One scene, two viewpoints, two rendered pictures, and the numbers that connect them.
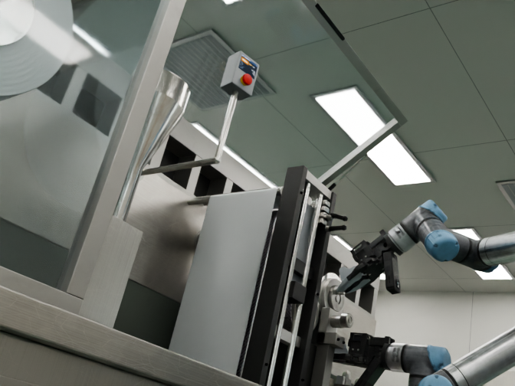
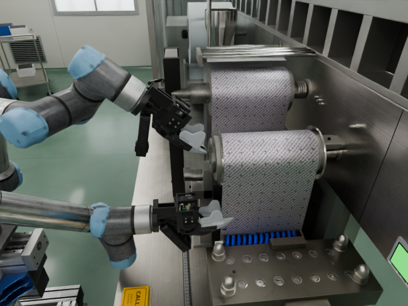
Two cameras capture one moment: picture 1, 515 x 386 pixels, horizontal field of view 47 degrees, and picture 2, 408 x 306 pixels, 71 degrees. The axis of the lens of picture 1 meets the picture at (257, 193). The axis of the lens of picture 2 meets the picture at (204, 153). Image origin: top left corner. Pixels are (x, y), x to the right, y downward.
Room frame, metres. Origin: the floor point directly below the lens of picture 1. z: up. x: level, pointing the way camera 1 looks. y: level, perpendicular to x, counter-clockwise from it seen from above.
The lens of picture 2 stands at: (2.05, -0.76, 1.65)
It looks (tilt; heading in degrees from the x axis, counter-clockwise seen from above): 32 degrees down; 133
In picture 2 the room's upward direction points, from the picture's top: straight up
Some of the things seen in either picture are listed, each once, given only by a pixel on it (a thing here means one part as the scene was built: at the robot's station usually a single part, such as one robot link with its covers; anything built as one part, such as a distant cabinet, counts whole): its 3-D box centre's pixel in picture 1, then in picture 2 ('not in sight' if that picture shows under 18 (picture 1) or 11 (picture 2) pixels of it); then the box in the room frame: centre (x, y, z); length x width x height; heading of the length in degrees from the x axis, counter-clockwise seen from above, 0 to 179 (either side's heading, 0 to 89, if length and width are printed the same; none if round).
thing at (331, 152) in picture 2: not in sight; (325, 152); (1.85, -0.07, 1.25); 0.07 x 0.04 x 0.04; 48
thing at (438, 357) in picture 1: (426, 361); (115, 221); (1.52, -0.52, 1.11); 0.11 x 0.08 x 0.09; 48
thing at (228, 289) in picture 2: not in sight; (228, 283); (1.83, -0.43, 1.05); 0.04 x 0.04 x 0.04
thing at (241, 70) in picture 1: (241, 75); not in sight; (1.27, 0.11, 1.66); 0.07 x 0.07 x 0.10; 38
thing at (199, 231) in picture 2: not in sight; (200, 226); (1.68, -0.38, 1.09); 0.09 x 0.05 x 0.02; 47
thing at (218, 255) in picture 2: (346, 378); (218, 250); (1.75, -0.38, 1.05); 0.04 x 0.04 x 0.04
